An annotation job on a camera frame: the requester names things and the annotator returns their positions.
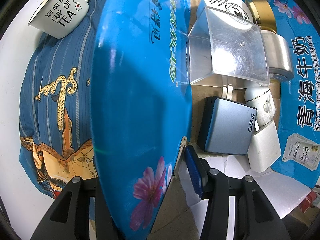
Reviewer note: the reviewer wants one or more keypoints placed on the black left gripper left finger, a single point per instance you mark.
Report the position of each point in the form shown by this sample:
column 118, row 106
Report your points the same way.
column 68, row 216

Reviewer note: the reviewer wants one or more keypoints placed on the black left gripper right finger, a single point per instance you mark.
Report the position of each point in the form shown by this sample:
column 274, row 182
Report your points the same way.
column 241, row 199

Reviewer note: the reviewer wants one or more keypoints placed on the white square charger block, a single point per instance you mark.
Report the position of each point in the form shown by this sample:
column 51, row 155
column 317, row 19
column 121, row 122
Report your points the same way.
column 264, row 148

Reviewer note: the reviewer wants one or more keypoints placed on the grey 65W power adapter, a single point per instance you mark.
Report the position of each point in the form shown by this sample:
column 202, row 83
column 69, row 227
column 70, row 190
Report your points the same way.
column 222, row 125

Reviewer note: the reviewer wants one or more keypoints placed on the blue milk cardboard box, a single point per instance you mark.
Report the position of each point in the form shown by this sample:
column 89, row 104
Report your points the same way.
column 152, row 69

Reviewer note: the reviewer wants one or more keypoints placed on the silver tape roll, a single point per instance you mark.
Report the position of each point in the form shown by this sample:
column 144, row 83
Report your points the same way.
column 278, row 56

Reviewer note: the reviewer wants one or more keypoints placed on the clear plastic square container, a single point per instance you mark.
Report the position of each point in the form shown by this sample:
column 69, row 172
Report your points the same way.
column 226, row 50

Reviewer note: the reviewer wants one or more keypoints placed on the gold round tin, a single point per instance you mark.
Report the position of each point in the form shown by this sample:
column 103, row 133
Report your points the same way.
column 262, row 14

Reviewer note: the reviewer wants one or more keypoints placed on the white round tin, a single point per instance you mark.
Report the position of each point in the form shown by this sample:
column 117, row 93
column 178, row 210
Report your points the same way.
column 235, row 7

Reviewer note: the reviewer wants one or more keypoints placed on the red box on floor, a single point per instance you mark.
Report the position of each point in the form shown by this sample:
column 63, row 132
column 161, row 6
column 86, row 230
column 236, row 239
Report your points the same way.
column 311, row 200

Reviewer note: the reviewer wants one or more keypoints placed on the blue striped printed cloth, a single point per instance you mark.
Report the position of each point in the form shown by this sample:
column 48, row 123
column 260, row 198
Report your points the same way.
column 55, row 125

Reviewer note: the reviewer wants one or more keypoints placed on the white enamel tea mug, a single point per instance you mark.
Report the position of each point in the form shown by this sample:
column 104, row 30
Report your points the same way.
column 58, row 18

